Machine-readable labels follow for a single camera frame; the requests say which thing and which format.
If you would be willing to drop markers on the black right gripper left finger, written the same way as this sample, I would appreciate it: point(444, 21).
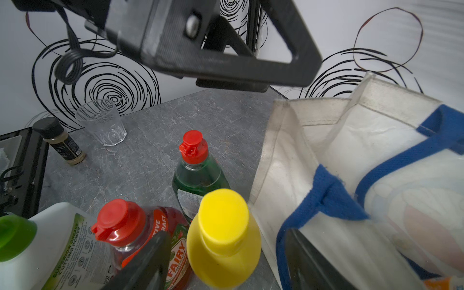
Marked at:
point(148, 269)

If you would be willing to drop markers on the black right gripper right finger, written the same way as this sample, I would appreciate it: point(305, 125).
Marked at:
point(308, 264)

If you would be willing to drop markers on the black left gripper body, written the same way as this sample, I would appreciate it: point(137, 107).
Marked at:
point(166, 36)

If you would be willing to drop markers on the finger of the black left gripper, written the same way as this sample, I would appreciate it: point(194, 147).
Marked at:
point(230, 57)
point(305, 60)

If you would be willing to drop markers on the orange soap bottle yellow cap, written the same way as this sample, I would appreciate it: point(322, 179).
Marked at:
point(445, 283)
point(223, 241)

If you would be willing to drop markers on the green soap bottle red cap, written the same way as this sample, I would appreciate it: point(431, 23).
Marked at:
point(197, 174)

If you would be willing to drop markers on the white bag with blue handles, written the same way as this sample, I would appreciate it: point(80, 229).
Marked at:
point(374, 182)

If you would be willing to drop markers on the white soap bottle green cap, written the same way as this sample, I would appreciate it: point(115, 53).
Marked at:
point(53, 250)

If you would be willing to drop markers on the clear plastic cup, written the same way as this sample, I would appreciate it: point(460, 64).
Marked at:
point(102, 120)

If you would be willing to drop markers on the small brown bottle black cap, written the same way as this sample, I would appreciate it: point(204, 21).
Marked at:
point(56, 136)

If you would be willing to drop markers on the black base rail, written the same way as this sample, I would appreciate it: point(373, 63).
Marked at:
point(23, 161)

